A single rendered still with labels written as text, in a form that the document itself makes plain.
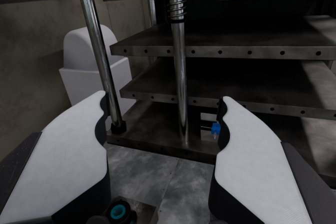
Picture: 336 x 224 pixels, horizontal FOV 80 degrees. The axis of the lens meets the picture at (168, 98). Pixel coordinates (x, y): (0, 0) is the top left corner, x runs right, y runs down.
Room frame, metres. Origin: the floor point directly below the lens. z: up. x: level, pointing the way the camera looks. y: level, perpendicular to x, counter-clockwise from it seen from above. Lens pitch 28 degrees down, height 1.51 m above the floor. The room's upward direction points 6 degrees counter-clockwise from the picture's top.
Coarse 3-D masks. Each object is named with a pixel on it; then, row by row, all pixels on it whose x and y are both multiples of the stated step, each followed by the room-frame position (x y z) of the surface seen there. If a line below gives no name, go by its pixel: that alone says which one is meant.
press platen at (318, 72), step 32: (160, 64) 1.41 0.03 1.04; (192, 64) 1.34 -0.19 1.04; (224, 64) 1.27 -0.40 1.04; (256, 64) 1.22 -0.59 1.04; (288, 64) 1.16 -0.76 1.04; (320, 64) 1.11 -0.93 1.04; (128, 96) 1.02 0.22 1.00; (160, 96) 0.94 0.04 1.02; (192, 96) 0.87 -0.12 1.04; (256, 96) 0.81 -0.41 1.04; (288, 96) 0.78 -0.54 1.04; (320, 96) 0.76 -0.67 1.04
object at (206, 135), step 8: (200, 112) 0.85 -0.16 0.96; (208, 112) 0.84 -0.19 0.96; (216, 112) 0.83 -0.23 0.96; (256, 112) 0.80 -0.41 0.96; (200, 120) 0.85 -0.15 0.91; (208, 120) 0.83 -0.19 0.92; (216, 120) 0.82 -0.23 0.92; (200, 128) 0.85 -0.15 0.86; (208, 128) 0.83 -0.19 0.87; (208, 136) 0.83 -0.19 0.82; (216, 136) 0.81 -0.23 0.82
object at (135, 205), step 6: (120, 198) 0.48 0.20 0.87; (126, 198) 0.47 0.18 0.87; (132, 204) 0.45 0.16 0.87; (138, 204) 0.45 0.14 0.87; (144, 204) 0.44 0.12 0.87; (132, 210) 0.43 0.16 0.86; (138, 210) 0.43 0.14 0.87; (144, 210) 0.42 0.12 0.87; (150, 210) 0.42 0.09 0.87; (156, 210) 0.43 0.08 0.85; (132, 216) 0.42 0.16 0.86; (138, 216) 0.40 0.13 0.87; (144, 216) 0.40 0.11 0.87; (150, 216) 0.40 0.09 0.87; (156, 216) 0.42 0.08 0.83; (132, 222) 0.40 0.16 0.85; (138, 222) 0.39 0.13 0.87; (144, 222) 0.38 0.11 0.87; (150, 222) 0.39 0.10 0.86; (156, 222) 0.42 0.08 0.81
